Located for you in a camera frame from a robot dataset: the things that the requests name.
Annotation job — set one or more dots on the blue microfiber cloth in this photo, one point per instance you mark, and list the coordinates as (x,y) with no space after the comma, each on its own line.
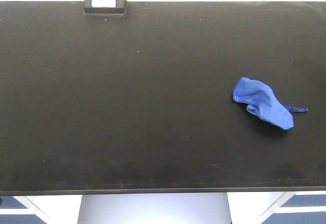
(262,102)

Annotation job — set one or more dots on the blue white cabinet bench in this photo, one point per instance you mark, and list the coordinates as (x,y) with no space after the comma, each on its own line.
(40,209)
(277,207)

